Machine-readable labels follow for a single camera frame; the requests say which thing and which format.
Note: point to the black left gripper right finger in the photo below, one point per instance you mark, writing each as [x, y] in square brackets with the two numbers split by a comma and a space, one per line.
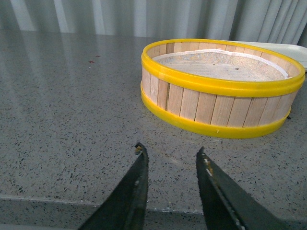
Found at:
[226, 206]

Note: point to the grey pleated curtain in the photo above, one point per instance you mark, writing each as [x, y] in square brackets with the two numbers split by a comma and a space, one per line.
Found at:
[267, 21]

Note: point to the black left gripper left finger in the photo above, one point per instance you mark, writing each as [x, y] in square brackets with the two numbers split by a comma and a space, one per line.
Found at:
[125, 208]

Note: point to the white steamer liner cloth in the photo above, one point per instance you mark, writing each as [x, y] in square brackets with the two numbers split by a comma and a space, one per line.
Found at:
[221, 64]

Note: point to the yellow rimmed wooden steamer basket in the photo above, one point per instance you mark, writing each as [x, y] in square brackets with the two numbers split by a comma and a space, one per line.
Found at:
[217, 107]

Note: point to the white bear print tray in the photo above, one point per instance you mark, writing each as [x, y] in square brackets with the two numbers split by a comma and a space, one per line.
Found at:
[298, 53]

